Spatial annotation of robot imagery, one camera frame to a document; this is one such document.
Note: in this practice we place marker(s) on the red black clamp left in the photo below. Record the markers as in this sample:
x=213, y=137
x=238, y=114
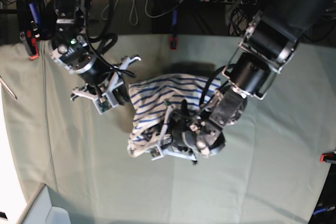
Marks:
x=28, y=22

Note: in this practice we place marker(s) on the white plastic bin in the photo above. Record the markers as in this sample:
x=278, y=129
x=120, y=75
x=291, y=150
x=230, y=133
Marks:
x=44, y=206

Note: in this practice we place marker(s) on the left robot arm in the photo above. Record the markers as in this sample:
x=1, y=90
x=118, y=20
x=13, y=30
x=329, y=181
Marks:
x=268, y=44

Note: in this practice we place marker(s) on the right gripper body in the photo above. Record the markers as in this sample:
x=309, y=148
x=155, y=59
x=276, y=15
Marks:
x=101, y=82

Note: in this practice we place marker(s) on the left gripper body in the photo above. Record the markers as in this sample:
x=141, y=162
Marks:
x=174, y=137

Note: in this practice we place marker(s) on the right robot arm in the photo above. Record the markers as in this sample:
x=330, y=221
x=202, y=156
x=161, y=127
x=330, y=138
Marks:
x=74, y=49

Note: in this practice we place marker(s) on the green table cloth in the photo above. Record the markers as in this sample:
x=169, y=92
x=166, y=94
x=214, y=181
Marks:
x=268, y=172

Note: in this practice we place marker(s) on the blue white striped t-shirt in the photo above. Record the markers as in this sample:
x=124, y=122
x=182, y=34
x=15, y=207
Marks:
x=147, y=98

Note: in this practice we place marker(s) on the red black middle clamp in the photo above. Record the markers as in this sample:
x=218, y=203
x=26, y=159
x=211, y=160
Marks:
x=173, y=42

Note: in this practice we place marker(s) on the red black clamp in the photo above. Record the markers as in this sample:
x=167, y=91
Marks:
x=28, y=22
x=173, y=42
x=329, y=157

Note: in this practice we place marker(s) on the red black clamp right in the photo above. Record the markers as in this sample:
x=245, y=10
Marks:
x=329, y=157

